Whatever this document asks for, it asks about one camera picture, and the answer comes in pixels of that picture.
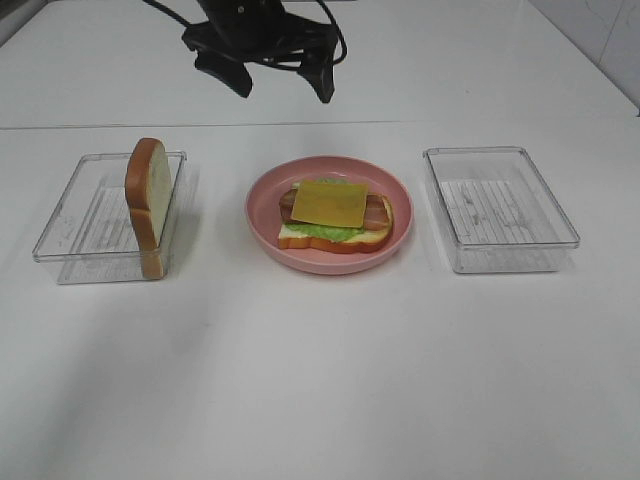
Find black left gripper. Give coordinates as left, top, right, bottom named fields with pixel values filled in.
left=182, top=1, right=336, bottom=104

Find yellow cheese slice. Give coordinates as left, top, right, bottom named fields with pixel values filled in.
left=291, top=180, right=369, bottom=228

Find bread slice from tray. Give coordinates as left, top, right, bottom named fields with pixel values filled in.
left=278, top=196, right=394, bottom=254

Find green lettuce leaf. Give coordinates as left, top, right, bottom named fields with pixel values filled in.
left=282, top=179, right=364, bottom=242

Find curved bacon strip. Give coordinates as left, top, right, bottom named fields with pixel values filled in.
left=279, top=189, right=392, bottom=231

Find pink round plate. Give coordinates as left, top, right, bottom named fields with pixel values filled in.
left=245, top=156, right=414, bottom=275

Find left clear plastic tray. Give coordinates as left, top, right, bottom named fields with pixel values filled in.
left=32, top=151, right=187, bottom=285

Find clear plastic tray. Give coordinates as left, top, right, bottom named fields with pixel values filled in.
left=32, top=151, right=187, bottom=285
left=423, top=146, right=580, bottom=274

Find right clear plastic tray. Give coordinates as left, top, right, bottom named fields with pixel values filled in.
left=423, top=146, right=580, bottom=274

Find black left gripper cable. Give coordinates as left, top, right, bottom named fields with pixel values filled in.
left=142, top=0, right=349, bottom=69

